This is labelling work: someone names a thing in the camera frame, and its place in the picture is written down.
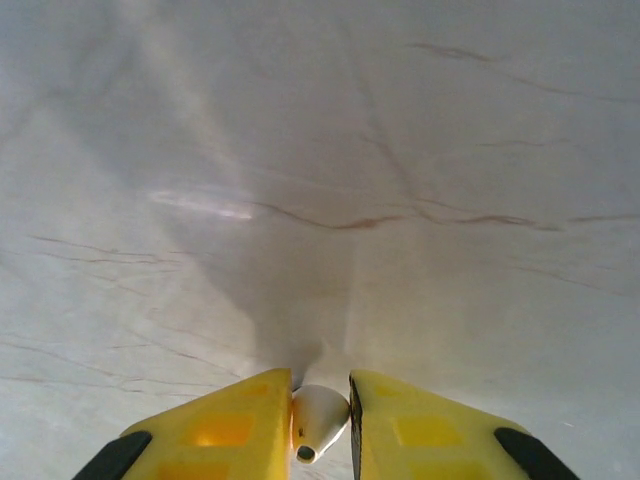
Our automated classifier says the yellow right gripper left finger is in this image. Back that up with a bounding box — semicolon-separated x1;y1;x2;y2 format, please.
74;368;294;480

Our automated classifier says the white wireless earbud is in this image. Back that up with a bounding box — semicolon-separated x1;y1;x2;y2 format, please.
291;383;351;464

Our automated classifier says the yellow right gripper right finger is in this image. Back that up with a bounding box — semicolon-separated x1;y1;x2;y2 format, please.
348;368;584;480

